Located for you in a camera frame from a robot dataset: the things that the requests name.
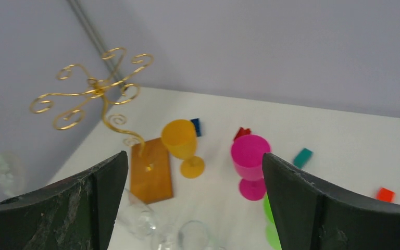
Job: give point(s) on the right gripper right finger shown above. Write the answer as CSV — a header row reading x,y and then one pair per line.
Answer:
x,y
312,213

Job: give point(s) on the orange plastic goblet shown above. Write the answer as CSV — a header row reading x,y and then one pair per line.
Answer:
x,y
180,139

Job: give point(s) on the dark blue block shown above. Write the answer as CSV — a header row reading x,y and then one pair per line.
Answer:
x,y
197,125

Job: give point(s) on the clear stemmed wine glass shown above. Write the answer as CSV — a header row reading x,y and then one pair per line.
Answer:
x,y
196,235

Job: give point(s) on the teal block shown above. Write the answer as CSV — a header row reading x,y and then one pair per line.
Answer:
x,y
302,158

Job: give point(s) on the clear short wine glass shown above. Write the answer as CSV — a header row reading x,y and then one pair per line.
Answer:
x,y
12,174

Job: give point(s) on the green plastic goblet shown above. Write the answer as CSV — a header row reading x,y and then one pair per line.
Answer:
x,y
270,230

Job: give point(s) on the gold wire wine glass rack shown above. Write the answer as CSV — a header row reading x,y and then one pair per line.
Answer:
x,y
151,175

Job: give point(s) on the orange-red block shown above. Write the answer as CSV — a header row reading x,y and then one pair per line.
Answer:
x,y
385,195

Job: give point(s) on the red block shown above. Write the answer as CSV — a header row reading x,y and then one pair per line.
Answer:
x,y
241,132

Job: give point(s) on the pink plastic goblet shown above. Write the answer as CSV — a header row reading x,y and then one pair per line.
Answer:
x,y
246,153

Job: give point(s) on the clear tall flute glass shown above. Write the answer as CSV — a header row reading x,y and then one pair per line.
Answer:
x,y
144,223

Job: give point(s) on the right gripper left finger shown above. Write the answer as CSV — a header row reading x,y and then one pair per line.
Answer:
x,y
77,212

